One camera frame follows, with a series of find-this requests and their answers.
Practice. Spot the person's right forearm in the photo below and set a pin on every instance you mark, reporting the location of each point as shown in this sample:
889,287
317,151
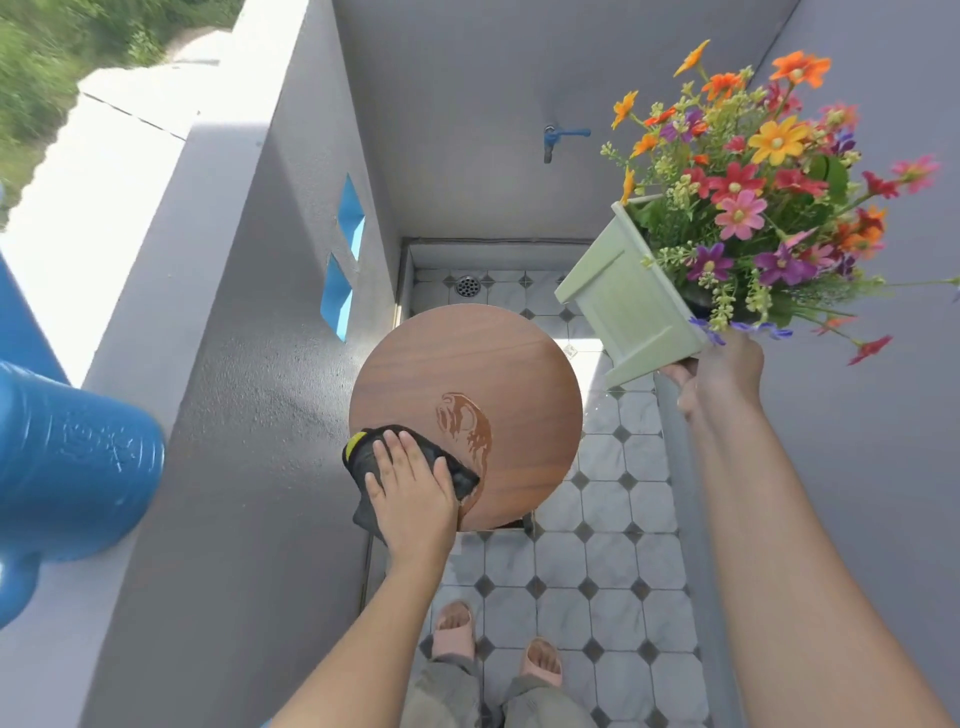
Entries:
795,570

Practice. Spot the black cleaning cloth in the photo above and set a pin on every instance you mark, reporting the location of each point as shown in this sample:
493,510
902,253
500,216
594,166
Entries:
442,461

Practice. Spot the metal floor drain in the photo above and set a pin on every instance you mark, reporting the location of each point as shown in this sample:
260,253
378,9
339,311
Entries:
468,286

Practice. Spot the person's left middle finger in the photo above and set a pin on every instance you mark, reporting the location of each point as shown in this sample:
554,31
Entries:
416,455

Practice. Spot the person's left forearm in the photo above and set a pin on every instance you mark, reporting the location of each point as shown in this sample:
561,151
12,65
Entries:
358,643

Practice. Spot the round wooden table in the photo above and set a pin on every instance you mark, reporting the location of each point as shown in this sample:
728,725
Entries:
480,390

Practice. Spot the blue wall tap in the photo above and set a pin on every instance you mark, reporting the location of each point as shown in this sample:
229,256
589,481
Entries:
555,139

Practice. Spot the person's right hand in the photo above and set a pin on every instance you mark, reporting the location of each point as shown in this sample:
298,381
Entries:
720,375

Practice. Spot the blue plastic watering can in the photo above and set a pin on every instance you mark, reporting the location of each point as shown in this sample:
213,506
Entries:
67,465

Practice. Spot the grey trousers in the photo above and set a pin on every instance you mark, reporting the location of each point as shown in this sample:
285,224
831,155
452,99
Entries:
480,694

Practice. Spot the person's left little finger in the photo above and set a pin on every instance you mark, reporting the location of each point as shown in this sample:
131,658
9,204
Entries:
374,465

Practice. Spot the person's left hand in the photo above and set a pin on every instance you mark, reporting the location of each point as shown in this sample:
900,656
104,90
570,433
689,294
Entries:
411,502

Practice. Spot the pink slipper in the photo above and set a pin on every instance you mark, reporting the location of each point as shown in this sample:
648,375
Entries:
454,634
541,661

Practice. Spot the pale green wooden planter box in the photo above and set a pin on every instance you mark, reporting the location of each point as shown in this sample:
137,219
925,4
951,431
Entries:
630,300

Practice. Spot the colourful artificial flower bouquet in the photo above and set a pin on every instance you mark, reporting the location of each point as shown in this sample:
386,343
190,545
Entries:
757,195

